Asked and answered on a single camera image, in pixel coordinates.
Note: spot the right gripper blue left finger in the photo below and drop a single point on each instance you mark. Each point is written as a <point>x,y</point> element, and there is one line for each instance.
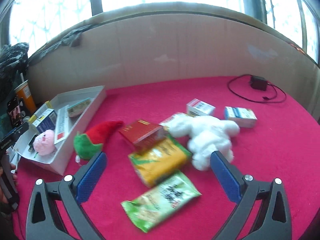
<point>43,218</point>

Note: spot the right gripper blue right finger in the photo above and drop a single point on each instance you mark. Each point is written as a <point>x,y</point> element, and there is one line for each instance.
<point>273,220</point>

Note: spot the green snack packet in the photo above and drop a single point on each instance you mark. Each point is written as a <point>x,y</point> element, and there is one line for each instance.
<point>159,203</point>

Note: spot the white blue medicine box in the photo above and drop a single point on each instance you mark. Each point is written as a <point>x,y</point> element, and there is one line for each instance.
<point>244,117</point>

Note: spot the white plush bunny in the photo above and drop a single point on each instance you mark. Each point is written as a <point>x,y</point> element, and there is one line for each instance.
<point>207,134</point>

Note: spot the yellow bamboo tissue pack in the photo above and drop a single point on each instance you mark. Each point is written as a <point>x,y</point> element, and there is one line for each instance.
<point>159,162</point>

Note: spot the white red medicine box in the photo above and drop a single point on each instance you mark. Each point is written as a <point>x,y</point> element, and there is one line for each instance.
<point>199,108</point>

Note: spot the red white packet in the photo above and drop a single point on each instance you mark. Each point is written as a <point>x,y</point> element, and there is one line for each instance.
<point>168,121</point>

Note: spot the person's left hand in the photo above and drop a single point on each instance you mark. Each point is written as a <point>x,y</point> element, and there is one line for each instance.
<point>8,185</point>

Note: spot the black plug in tray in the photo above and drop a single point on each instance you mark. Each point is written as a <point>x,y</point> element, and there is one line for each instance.
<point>31,144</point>

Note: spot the pink pig plush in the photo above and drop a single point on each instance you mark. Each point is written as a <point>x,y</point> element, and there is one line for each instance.
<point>44,143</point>

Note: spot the white red long box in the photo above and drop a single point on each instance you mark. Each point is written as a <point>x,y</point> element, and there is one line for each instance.
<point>62,126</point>

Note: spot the white cardboard tray box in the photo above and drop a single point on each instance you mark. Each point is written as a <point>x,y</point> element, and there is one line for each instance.
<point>58,160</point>

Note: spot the black smartphone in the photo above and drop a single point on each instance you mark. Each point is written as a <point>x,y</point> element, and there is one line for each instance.
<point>14,112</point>

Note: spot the yellow white long box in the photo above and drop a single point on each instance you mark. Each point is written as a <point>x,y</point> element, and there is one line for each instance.
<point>40,111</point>

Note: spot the orange drink cup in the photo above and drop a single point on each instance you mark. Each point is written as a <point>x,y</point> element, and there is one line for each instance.
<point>23,92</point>

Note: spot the teal small box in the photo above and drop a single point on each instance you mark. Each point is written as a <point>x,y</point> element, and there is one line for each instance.
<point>78,108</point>

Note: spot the black power adapter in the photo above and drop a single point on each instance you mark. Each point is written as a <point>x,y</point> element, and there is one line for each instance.
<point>258,83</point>

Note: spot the black plastic bag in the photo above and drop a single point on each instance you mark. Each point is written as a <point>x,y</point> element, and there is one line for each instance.
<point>13,59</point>

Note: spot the grey cloth on ledge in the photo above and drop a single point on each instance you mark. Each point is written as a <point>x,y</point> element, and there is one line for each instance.
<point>71,39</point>

